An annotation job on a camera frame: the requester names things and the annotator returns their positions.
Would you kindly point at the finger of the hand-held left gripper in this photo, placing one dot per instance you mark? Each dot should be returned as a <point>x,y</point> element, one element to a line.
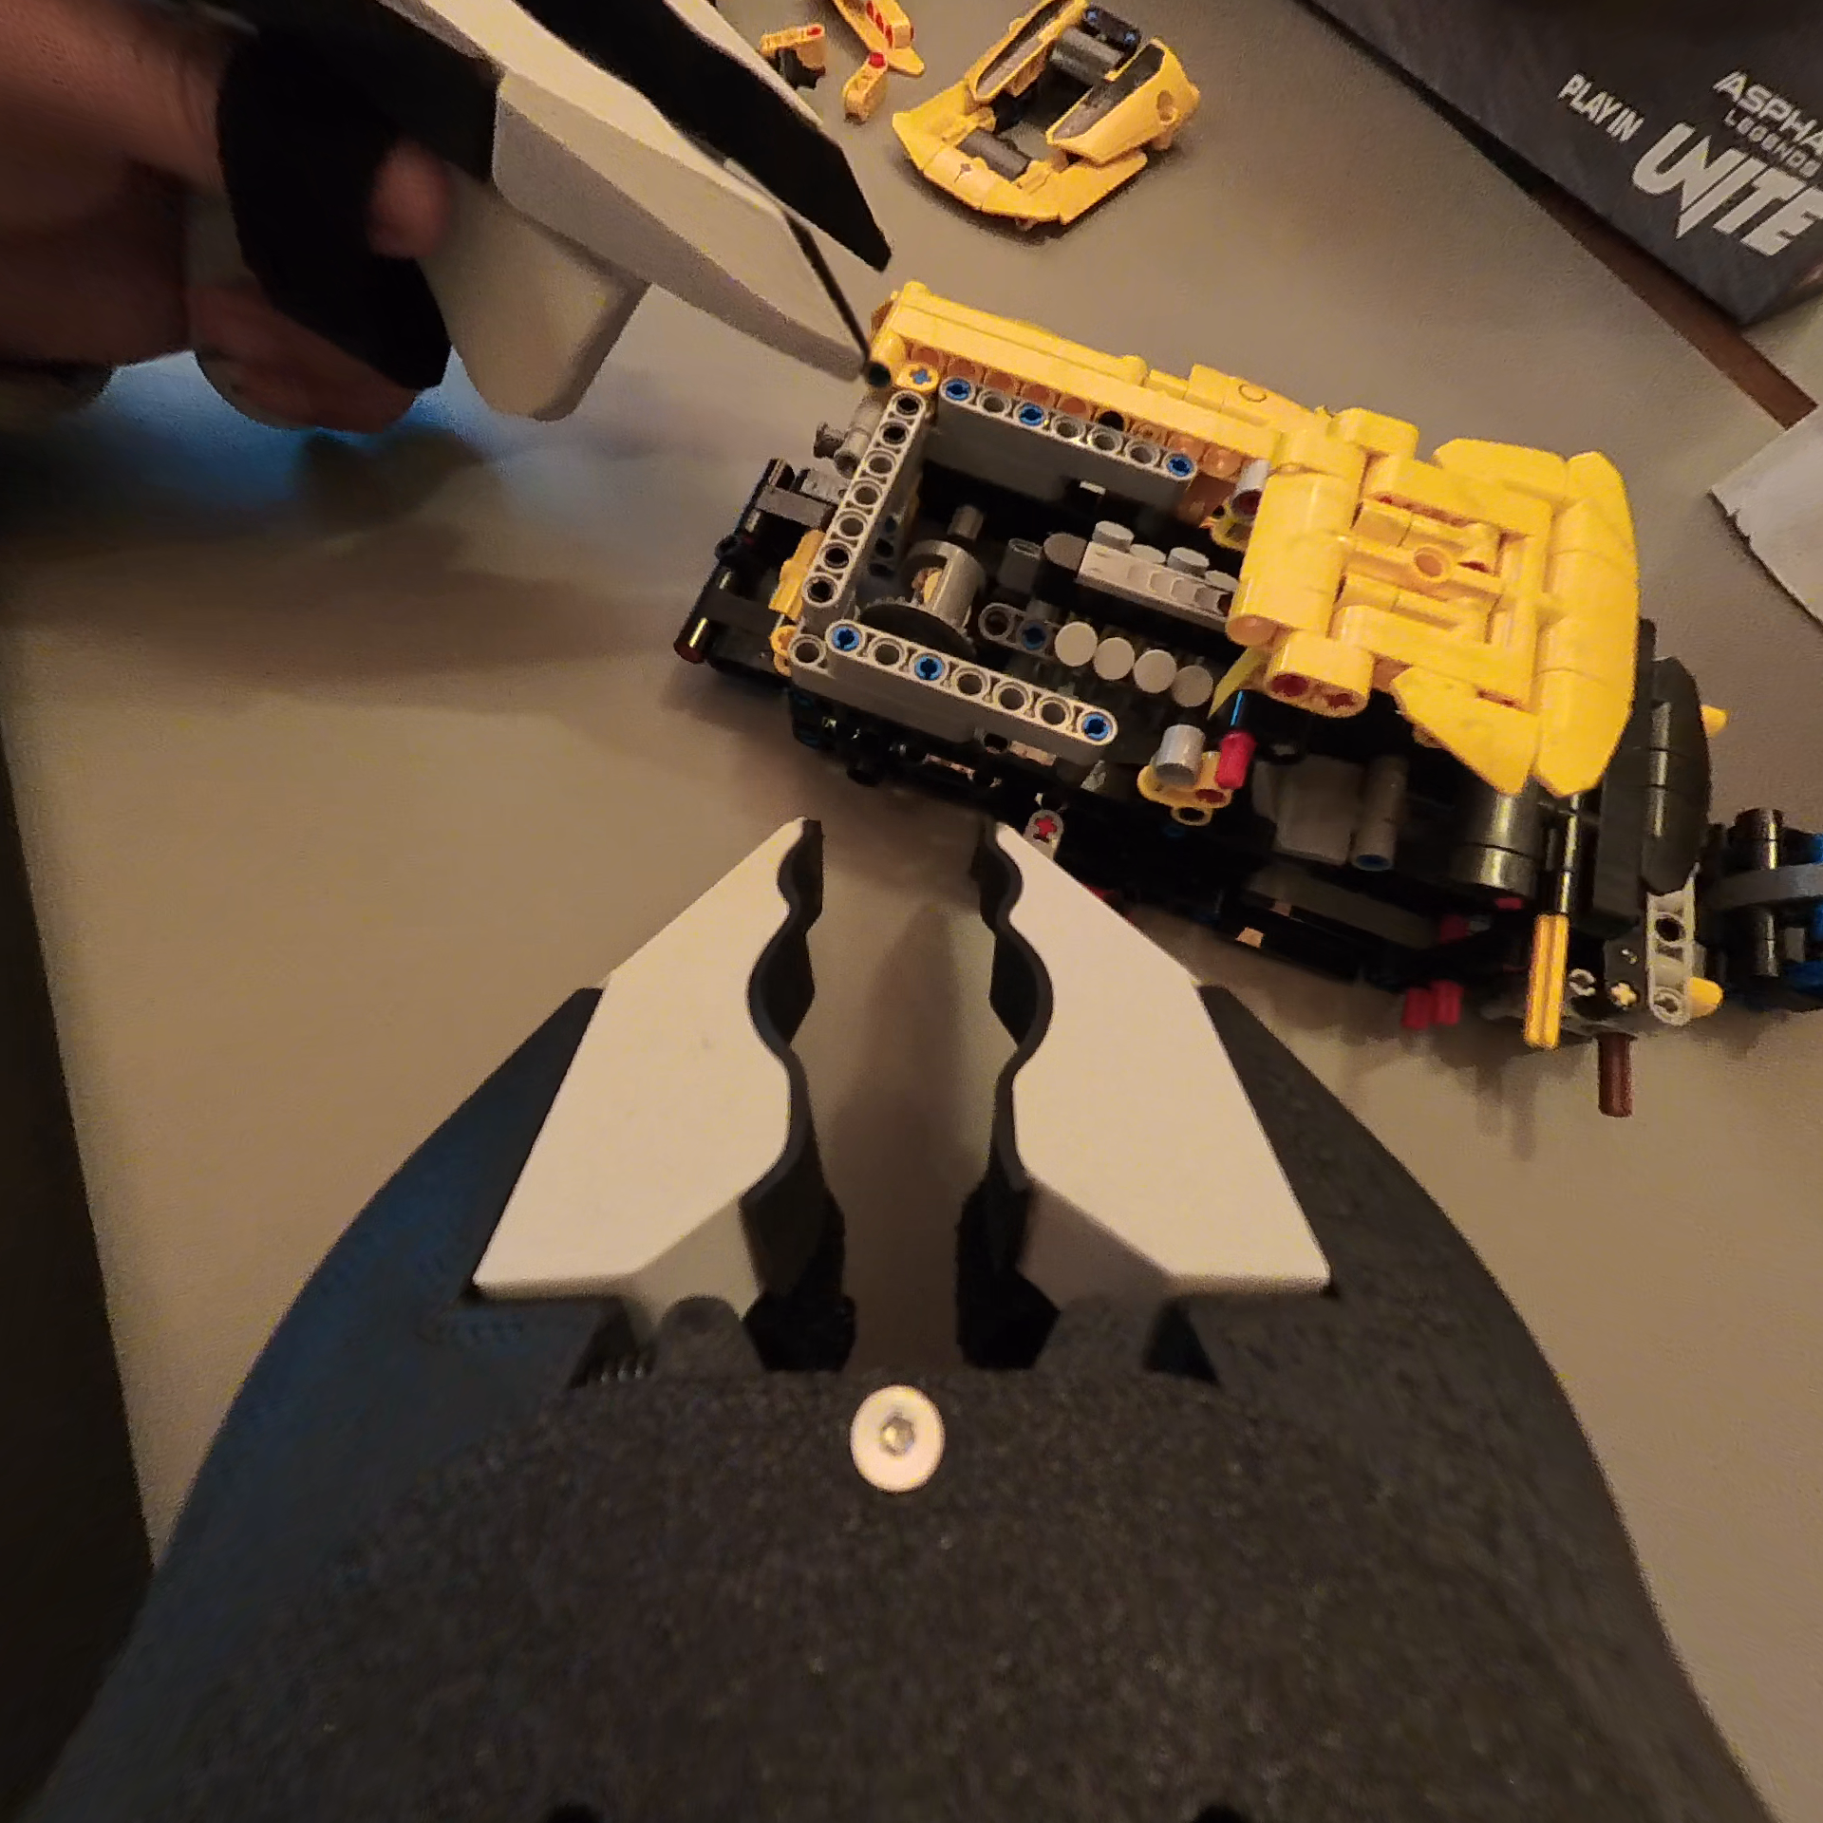
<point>728,100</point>
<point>613,172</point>

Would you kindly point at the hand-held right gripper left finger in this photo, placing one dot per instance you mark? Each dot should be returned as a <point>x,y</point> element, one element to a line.
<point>641,1140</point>

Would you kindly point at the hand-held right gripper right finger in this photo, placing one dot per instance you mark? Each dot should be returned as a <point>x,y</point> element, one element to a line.
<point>1154,1140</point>

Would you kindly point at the thin black toy axle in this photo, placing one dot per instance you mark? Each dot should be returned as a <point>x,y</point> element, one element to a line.
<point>836,300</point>

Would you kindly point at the yellow toy car chassis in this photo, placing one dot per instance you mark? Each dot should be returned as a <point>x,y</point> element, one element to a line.
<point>1423,571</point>

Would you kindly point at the grey desk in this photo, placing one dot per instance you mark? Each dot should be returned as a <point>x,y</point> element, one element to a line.
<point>343,741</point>

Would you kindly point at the person's left hand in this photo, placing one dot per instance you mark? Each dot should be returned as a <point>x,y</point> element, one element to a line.
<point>100,172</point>

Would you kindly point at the small yellow toy piece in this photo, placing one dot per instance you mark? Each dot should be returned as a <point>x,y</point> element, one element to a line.
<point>878,52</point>
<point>790,47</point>

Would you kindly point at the yellow toy car hood panel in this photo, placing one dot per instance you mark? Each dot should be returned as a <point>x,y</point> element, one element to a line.
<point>1040,115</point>

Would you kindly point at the toy car set box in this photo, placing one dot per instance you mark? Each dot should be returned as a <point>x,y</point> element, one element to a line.
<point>1595,115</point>

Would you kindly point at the toy car instruction booklet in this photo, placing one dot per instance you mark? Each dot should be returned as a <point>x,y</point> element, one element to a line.
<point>1779,514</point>

